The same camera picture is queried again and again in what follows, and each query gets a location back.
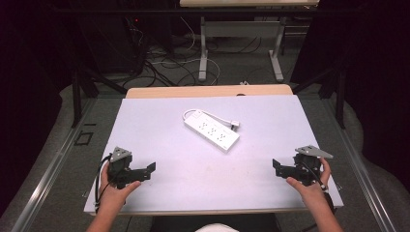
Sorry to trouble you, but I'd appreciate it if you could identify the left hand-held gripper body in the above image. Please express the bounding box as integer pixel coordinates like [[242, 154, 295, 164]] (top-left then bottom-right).
[[106, 146, 148, 190]]

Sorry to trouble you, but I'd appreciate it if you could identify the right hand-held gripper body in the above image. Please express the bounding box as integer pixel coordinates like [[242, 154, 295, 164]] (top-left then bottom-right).
[[281, 144, 335, 188]]

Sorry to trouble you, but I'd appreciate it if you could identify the person's right hand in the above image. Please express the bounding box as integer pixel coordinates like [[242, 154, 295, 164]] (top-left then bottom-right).
[[285, 157, 333, 203]]

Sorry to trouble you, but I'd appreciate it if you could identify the person's left hand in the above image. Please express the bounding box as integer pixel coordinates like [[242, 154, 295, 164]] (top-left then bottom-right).
[[99, 163, 142, 209]]

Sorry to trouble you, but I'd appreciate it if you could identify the white table mat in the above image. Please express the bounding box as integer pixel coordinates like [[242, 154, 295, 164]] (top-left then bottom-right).
[[83, 94, 344, 217]]

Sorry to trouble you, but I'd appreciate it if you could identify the white power strip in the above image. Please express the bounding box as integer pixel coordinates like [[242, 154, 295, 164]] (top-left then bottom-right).
[[183, 110, 241, 154]]

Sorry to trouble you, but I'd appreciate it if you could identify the black metal stand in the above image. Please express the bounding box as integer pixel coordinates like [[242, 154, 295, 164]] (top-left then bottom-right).
[[290, 66, 348, 131], [71, 66, 129, 129]]

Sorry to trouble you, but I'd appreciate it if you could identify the person's dark clothing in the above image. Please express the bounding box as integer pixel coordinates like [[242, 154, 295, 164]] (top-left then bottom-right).
[[150, 213, 282, 232]]

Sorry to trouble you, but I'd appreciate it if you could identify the black computer tower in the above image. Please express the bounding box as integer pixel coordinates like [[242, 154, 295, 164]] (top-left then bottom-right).
[[78, 14, 147, 75]]

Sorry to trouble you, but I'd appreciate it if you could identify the desk with grey legs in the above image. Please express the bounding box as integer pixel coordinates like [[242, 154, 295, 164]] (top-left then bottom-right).
[[179, 0, 321, 83]]

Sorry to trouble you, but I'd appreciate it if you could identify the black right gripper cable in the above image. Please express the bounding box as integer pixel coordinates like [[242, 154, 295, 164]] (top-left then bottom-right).
[[300, 161, 330, 194]]

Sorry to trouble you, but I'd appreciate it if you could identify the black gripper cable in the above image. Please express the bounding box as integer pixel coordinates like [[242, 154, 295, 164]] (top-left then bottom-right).
[[300, 161, 330, 194], [94, 154, 113, 207]]

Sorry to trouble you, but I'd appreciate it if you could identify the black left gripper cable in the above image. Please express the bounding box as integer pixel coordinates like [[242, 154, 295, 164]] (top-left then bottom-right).
[[94, 154, 113, 207]]

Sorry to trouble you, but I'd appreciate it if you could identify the aluminium floor rail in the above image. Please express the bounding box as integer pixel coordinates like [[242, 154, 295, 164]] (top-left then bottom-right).
[[10, 96, 99, 232], [320, 96, 398, 232]]

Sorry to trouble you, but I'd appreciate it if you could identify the white power strip cable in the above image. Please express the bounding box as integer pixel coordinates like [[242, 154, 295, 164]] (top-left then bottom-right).
[[182, 108, 234, 128]]

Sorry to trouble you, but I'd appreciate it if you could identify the bundle of floor cables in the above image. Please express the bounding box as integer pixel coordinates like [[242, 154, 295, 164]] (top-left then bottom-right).
[[122, 15, 264, 89]]

